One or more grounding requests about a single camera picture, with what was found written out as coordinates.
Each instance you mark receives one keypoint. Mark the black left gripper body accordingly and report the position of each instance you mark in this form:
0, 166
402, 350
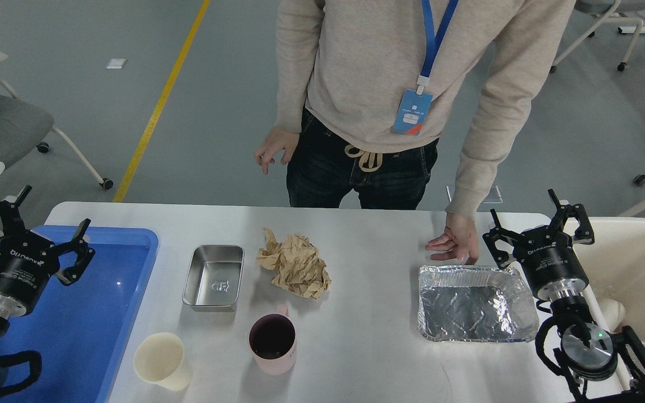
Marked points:
24, 272

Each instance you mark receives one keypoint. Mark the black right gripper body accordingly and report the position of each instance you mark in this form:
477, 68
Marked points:
549, 263

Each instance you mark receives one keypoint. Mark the stainless steel rectangular container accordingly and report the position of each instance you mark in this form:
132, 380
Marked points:
214, 278

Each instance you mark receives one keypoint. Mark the aluminium foil tray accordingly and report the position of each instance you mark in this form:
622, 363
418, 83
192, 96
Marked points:
468, 303

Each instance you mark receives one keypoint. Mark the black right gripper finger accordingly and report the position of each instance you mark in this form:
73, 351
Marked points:
498, 233
583, 234

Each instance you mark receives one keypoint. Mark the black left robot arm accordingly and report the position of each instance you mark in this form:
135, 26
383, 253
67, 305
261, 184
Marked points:
19, 371

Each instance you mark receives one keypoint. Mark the blue lanyard badge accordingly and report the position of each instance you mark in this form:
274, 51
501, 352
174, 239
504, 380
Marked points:
415, 103

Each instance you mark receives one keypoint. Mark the person's left hand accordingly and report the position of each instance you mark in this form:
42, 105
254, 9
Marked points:
458, 241

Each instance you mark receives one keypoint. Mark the pink mug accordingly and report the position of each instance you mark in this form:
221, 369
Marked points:
272, 340

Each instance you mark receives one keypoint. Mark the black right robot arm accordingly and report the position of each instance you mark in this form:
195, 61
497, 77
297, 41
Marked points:
570, 342

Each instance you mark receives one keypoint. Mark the crumpled brown paper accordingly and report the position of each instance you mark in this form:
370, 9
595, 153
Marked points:
299, 268

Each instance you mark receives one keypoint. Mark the blue plastic tray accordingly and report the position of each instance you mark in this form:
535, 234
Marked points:
82, 330

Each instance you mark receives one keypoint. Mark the person in beige sweater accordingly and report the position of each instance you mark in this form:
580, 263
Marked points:
350, 62

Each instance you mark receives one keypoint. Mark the beige plastic bin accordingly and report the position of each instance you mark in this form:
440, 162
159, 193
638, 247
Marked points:
615, 265

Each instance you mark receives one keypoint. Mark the cream paper cup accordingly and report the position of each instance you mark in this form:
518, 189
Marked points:
161, 359

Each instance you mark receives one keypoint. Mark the person's right hand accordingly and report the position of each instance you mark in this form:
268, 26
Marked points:
278, 140

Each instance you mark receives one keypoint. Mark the grey office chair left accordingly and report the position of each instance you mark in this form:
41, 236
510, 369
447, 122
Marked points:
23, 127

